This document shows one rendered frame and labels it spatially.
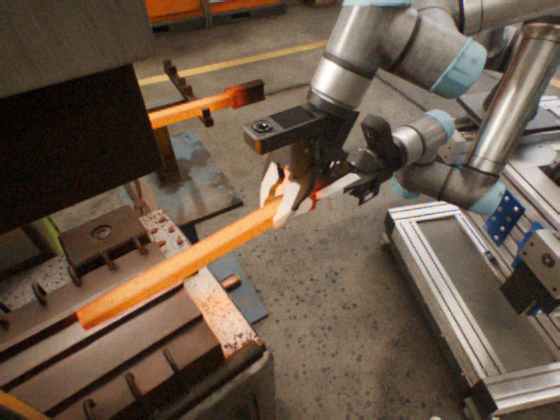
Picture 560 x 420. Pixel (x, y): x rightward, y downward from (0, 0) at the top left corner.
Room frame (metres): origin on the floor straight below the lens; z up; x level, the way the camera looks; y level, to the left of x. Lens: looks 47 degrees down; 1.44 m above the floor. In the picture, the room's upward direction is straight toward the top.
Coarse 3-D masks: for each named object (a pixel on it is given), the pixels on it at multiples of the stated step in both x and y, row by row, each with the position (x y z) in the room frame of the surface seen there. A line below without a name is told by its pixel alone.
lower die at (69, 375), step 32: (128, 256) 0.33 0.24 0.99; (160, 256) 0.33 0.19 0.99; (64, 288) 0.27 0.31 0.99; (96, 288) 0.27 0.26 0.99; (32, 320) 0.23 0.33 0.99; (128, 320) 0.23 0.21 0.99; (160, 320) 0.22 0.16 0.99; (192, 320) 0.23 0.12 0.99; (64, 352) 0.18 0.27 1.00; (96, 352) 0.18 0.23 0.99; (128, 352) 0.18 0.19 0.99; (160, 352) 0.19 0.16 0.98; (192, 352) 0.19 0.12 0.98; (0, 384) 0.14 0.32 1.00; (32, 384) 0.15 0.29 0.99; (64, 384) 0.15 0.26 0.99; (96, 384) 0.15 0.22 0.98; (160, 384) 0.15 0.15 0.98; (64, 416) 0.12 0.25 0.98; (96, 416) 0.12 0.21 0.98; (128, 416) 0.12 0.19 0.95
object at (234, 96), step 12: (240, 84) 0.83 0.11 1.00; (252, 84) 0.83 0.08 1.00; (264, 84) 0.84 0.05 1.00; (216, 96) 0.79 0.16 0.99; (228, 96) 0.79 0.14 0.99; (240, 96) 0.81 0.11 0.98; (252, 96) 0.83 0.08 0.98; (264, 96) 0.84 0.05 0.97; (168, 108) 0.74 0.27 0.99; (180, 108) 0.74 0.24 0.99; (192, 108) 0.74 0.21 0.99; (216, 108) 0.77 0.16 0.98; (156, 120) 0.70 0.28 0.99; (168, 120) 0.71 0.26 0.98; (180, 120) 0.72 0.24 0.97
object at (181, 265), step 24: (336, 168) 0.49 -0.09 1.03; (312, 192) 0.43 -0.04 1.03; (264, 216) 0.38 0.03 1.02; (216, 240) 0.34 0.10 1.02; (240, 240) 0.35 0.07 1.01; (168, 264) 0.30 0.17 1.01; (192, 264) 0.30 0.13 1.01; (120, 288) 0.26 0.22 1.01; (144, 288) 0.26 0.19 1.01; (96, 312) 0.23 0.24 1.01
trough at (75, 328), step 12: (60, 324) 0.22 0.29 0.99; (72, 324) 0.22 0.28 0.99; (36, 336) 0.20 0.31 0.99; (48, 336) 0.21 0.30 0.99; (60, 336) 0.21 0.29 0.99; (72, 336) 0.21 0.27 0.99; (12, 348) 0.19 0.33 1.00; (24, 348) 0.19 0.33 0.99; (36, 348) 0.19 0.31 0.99; (48, 348) 0.19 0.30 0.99; (0, 360) 0.18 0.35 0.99; (12, 360) 0.18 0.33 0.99; (24, 360) 0.18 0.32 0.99; (0, 372) 0.16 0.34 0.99
